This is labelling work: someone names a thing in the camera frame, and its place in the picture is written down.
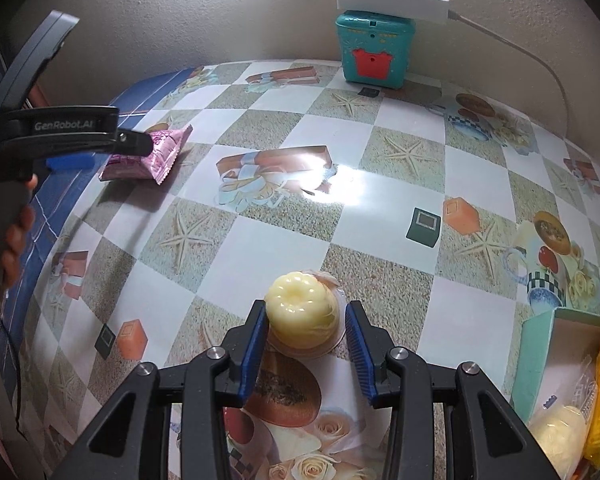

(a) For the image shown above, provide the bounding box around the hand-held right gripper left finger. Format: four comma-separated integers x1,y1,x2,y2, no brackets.
50,300,270,480

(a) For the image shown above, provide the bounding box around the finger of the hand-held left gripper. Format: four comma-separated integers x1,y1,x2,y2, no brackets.
2,129,154,157
45,155,95,172

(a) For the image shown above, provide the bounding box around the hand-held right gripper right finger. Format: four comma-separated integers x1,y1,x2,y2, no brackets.
345,301,563,480

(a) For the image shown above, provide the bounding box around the pink snack packet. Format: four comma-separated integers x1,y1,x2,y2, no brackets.
99,125,193,186

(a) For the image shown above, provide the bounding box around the pale yellow pudding cup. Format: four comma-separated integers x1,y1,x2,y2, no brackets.
265,270,343,358

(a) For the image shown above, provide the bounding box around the clear pale bun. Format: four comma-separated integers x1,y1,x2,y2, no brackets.
527,360,599,477

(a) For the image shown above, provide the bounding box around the person's left hand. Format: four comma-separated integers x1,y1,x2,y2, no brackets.
1,176,37,288

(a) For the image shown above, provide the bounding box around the checkered printed tablecloth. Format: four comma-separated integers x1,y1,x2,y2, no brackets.
0,60,600,480

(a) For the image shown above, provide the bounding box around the teal toy box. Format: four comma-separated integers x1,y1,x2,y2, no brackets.
335,9,417,90

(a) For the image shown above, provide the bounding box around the white power strip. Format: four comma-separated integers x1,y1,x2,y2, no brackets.
335,0,451,24

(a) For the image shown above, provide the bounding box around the thin black cable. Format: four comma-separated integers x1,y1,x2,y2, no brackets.
0,305,26,433

